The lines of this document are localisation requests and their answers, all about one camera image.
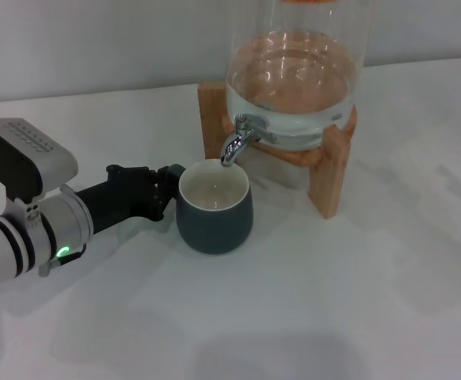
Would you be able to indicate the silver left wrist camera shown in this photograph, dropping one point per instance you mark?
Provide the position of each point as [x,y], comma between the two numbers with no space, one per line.
[28,154]

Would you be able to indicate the wooden dispenser stand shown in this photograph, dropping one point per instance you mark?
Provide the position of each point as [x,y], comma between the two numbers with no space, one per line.
[329,174]

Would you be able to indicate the chrome dispenser faucet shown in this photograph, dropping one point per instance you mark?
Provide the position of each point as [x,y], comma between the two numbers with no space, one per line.
[236,144]

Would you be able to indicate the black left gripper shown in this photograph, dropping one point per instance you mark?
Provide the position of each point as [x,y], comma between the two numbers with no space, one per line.
[115,202]

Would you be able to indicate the glass water dispenser jar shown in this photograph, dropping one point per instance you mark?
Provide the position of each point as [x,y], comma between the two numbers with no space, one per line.
[294,79]

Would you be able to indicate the dark grey ceramic cup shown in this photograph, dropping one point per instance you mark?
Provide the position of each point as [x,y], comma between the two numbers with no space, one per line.
[214,229]

